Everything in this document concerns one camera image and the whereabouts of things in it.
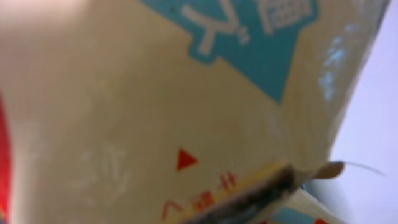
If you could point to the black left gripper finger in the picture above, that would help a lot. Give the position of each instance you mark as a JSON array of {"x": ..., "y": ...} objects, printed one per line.
[{"x": 266, "y": 195}]

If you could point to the yellow tissue pack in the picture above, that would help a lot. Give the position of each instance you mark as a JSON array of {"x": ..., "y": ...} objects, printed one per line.
[{"x": 154, "y": 111}]

